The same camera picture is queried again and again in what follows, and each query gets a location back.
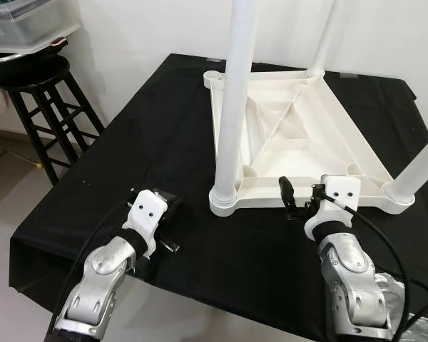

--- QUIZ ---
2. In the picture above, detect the white plastic table top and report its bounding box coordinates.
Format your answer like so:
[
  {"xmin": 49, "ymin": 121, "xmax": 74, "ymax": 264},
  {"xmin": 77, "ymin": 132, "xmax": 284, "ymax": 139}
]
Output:
[{"xmin": 202, "ymin": 66, "xmax": 417, "ymax": 217}]

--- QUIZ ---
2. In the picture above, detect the crumpled clear tape patch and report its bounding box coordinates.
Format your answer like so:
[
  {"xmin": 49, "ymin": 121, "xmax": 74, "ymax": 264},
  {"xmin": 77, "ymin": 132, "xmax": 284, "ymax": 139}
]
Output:
[{"xmin": 396, "ymin": 274, "xmax": 428, "ymax": 342}]

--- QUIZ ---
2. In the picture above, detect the black tablecloth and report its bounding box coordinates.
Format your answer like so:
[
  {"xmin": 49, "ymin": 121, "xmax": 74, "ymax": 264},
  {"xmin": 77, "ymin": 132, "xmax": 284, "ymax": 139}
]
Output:
[{"xmin": 9, "ymin": 53, "xmax": 428, "ymax": 339}]

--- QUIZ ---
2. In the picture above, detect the black stool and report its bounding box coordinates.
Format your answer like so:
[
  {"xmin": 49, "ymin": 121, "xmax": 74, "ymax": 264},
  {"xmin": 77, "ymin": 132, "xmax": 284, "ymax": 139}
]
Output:
[{"xmin": 0, "ymin": 53, "xmax": 108, "ymax": 186}]

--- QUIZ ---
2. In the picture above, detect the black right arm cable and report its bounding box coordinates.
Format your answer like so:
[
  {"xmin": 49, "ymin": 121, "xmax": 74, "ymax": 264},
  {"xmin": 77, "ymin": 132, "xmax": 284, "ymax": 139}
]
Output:
[{"xmin": 321, "ymin": 192, "xmax": 414, "ymax": 342}]

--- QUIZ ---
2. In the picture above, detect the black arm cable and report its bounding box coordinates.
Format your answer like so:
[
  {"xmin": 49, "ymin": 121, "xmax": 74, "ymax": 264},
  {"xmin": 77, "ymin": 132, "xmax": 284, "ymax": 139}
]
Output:
[
  {"xmin": 46, "ymin": 199, "xmax": 136, "ymax": 336},
  {"xmin": 321, "ymin": 192, "xmax": 414, "ymax": 342}
]

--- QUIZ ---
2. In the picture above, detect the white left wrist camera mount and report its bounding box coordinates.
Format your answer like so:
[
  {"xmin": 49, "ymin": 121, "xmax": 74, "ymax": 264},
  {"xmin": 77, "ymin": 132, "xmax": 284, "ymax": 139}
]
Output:
[{"xmin": 121, "ymin": 189, "xmax": 168, "ymax": 257}]

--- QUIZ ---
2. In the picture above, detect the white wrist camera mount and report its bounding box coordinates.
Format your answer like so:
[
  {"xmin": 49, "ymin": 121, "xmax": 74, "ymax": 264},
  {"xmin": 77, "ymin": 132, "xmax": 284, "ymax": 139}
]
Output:
[
  {"xmin": 121, "ymin": 189, "xmax": 168, "ymax": 257},
  {"xmin": 305, "ymin": 175, "xmax": 362, "ymax": 239}
]

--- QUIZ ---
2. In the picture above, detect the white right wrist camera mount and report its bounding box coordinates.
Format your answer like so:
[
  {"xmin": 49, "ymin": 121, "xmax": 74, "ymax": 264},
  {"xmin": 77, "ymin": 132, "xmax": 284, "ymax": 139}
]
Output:
[{"xmin": 305, "ymin": 175, "xmax": 362, "ymax": 239}]

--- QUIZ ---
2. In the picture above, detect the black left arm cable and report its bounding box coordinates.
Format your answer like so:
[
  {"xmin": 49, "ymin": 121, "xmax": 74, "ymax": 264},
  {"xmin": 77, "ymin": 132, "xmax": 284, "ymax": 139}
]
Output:
[{"xmin": 46, "ymin": 199, "xmax": 136, "ymax": 336}]

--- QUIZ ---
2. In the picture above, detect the clear plastic storage box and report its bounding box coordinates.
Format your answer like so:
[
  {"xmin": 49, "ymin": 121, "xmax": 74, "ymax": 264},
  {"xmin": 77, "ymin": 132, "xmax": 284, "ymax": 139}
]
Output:
[{"xmin": 0, "ymin": 0, "xmax": 83, "ymax": 51}]

